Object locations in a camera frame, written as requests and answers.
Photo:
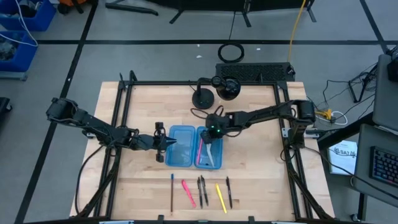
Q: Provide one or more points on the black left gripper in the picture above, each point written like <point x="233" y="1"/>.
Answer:
<point x="159" y="143"/>

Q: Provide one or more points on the white paper sheet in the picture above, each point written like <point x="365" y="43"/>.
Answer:
<point x="342" y="160"/>

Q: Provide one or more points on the black floor bar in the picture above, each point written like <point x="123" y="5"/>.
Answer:
<point x="130" y="8"/>

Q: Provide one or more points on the black desk device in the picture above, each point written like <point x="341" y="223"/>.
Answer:
<point x="393" y="70"/>

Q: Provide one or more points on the black perforated case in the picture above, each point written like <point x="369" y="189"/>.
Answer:
<point x="255" y="72"/>

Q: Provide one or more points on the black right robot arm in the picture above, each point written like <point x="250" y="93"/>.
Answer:
<point x="264" y="113"/>

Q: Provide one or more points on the yellow highlighter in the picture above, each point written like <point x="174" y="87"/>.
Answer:
<point x="220" y="198"/>

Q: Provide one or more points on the orange object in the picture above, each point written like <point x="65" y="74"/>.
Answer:
<point x="74" y="2"/>

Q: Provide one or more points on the black metal rig frame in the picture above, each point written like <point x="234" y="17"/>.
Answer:
<point x="202" y="83"/>

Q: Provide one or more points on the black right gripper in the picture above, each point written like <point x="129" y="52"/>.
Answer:
<point x="216" y="124"/>

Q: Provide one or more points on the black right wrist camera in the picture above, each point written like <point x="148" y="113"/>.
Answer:
<point x="205" y="136"/>

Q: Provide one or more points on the pink blue-capped pencil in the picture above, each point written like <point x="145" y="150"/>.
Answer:
<point x="199" y="152"/>

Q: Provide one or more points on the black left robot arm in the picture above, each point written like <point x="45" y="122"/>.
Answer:
<point x="87" y="119"/>

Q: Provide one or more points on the gray panel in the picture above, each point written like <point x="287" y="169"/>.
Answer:
<point x="384" y="102"/>

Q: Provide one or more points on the slim black pen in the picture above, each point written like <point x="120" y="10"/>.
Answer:
<point x="229" y="193"/>

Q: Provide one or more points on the blue plastic supply box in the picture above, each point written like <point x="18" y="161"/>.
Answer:
<point x="180" y="146"/>

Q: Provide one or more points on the black room divider screen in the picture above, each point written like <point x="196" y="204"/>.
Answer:
<point x="217" y="3"/>

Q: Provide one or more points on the black keyboard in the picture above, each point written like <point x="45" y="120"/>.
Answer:
<point x="385" y="166"/>

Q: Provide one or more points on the black desk lamp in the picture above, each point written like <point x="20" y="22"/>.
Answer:
<point x="203" y="99"/>

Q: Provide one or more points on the yellow power plug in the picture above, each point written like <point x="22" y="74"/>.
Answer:
<point x="325" y="114"/>

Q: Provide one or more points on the pink highlighter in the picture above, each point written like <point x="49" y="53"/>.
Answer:
<point x="188" y="193"/>

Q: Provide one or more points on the blue storage bin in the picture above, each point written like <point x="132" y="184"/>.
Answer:
<point x="37" y="18"/>
<point x="26" y="53"/>

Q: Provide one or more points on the gray desk top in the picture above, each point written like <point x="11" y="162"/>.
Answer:
<point x="363" y="174"/>

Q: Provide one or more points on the black grip ballpoint pen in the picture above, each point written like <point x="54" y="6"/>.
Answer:
<point x="204" y="191"/>
<point x="200" y="193"/>

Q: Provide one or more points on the dark red blue-capped pencil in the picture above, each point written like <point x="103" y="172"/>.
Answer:
<point x="172" y="193"/>

